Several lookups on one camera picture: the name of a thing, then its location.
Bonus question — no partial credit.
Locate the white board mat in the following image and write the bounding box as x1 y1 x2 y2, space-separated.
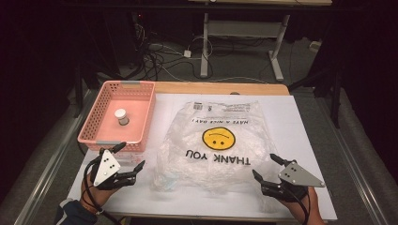
67 93 339 221

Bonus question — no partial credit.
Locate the metal rail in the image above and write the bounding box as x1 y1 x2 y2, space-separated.
314 97 390 225
13 90 96 225

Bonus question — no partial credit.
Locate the black stand leg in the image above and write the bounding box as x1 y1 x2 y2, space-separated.
330 70 343 129
72 62 86 119

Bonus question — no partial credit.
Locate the clear plastic smiley bag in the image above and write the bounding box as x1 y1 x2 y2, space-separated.
152 99 280 193

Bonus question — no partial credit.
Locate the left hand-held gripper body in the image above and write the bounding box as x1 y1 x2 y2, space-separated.
89 149 138 191

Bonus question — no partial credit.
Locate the tangle of floor cables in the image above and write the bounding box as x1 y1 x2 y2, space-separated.
130 22 215 83

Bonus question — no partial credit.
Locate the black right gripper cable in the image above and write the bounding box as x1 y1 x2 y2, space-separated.
285 187 311 225

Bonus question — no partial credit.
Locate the pink plastic basket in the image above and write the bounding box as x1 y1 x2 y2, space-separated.
77 80 157 154

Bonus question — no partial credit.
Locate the person's left hand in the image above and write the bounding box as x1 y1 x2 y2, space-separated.
80 173 117 210

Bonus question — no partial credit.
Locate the white metal desk frame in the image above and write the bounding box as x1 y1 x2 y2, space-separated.
199 11 291 83

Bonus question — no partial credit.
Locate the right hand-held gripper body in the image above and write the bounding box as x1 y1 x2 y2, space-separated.
260 160 327 202

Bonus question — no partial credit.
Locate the person's right hand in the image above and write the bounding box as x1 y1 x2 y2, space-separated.
279 187 327 225

